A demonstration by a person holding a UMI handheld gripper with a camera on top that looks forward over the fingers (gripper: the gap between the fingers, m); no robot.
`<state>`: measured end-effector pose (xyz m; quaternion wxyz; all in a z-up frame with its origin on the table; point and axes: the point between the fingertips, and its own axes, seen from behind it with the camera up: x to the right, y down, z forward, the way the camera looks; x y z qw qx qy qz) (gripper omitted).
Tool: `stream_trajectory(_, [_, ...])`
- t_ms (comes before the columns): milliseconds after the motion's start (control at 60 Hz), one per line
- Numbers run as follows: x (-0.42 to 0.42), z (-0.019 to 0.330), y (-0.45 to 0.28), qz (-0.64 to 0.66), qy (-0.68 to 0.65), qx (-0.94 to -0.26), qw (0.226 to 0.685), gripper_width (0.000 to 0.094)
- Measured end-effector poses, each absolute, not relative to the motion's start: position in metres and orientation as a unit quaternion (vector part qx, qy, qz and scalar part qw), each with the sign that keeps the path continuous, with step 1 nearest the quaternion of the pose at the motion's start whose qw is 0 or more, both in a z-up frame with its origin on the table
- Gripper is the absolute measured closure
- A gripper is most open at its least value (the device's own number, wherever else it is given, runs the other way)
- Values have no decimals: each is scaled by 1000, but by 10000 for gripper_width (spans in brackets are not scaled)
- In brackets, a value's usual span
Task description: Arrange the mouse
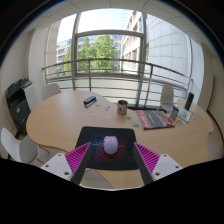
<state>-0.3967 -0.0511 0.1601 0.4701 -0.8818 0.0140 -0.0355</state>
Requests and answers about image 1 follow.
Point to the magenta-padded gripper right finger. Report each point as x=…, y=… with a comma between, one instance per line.
x=165, y=165

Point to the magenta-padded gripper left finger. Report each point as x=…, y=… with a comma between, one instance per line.
x=61, y=165

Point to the pink and lilac computer mouse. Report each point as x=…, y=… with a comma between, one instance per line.
x=110, y=145

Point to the black mouse pad red print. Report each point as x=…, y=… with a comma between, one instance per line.
x=87, y=136

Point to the red and black magazine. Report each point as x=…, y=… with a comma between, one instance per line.
x=155, y=119

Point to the white plastic chair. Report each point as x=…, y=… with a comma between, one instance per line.
x=51, y=91
x=18, y=146
x=167, y=96

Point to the small printed card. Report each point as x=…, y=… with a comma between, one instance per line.
x=135, y=124
x=129, y=117

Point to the black upright box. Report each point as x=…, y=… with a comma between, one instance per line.
x=189, y=101

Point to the black stapler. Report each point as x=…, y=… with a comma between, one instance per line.
x=90, y=101

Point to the strawberry print mug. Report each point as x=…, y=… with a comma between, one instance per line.
x=122, y=108

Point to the black and white printer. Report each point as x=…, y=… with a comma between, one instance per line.
x=18, y=103

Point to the grey metal railing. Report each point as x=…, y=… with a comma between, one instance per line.
x=89, y=75

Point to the white window frame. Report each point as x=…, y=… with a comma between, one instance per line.
x=75, y=50

